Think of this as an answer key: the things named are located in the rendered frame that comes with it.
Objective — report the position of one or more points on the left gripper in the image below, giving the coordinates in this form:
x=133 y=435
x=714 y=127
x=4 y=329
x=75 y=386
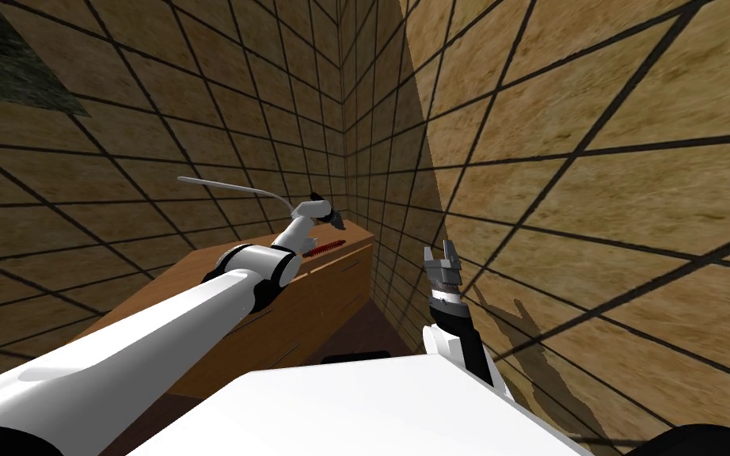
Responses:
x=329 y=215

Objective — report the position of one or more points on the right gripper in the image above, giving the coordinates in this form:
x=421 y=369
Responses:
x=443 y=275

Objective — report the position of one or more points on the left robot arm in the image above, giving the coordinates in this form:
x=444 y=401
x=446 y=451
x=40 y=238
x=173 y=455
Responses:
x=149 y=335

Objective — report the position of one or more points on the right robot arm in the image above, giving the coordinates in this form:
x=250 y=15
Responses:
x=463 y=329

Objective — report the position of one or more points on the red ridged stick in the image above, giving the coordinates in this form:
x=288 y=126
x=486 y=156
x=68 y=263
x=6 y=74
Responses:
x=325 y=247

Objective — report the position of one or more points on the grey curved thin rod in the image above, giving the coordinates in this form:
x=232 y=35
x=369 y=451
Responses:
x=238 y=186

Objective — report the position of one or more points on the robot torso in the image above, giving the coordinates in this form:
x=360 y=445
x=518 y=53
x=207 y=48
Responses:
x=365 y=411

